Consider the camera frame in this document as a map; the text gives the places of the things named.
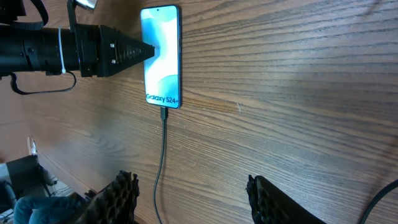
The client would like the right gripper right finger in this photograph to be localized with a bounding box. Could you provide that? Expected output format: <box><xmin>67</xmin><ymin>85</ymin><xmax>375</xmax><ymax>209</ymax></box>
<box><xmin>246</xmin><ymin>175</ymin><xmax>325</xmax><ymax>224</ymax></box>

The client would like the black USB charging cable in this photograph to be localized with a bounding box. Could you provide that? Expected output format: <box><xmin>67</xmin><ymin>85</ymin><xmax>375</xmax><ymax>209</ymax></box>
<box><xmin>152</xmin><ymin>106</ymin><xmax>169</xmax><ymax>224</ymax></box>

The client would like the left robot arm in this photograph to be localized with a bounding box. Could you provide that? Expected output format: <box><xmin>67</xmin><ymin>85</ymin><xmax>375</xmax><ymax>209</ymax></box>
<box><xmin>1</xmin><ymin>0</ymin><xmax>154</xmax><ymax>77</ymax></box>

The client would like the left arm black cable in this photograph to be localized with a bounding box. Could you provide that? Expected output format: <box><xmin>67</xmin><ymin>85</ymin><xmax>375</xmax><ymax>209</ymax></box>
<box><xmin>0</xmin><ymin>0</ymin><xmax>77</xmax><ymax>96</ymax></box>

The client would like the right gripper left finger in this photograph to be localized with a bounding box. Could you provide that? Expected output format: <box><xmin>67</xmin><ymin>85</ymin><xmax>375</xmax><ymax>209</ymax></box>
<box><xmin>74</xmin><ymin>170</ymin><xmax>139</xmax><ymax>224</ymax></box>

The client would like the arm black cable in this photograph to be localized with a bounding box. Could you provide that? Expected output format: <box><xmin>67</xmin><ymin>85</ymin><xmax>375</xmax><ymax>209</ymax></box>
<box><xmin>359</xmin><ymin>179</ymin><xmax>398</xmax><ymax>224</ymax></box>
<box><xmin>0</xmin><ymin>0</ymin><xmax>77</xmax><ymax>96</ymax></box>

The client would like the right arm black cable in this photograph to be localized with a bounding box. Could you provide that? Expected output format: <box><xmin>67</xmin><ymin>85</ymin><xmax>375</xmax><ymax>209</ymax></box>
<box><xmin>359</xmin><ymin>179</ymin><xmax>398</xmax><ymax>224</ymax></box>

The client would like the Samsung Galaxy smartphone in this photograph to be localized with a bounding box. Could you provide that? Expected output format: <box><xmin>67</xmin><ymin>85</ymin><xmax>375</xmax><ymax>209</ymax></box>
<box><xmin>141</xmin><ymin>4</ymin><xmax>182</xmax><ymax>109</ymax></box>

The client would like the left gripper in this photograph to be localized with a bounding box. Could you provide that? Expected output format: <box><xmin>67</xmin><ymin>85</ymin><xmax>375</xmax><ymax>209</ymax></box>
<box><xmin>67</xmin><ymin>0</ymin><xmax>155</xmax><ymax>77</ymax></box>

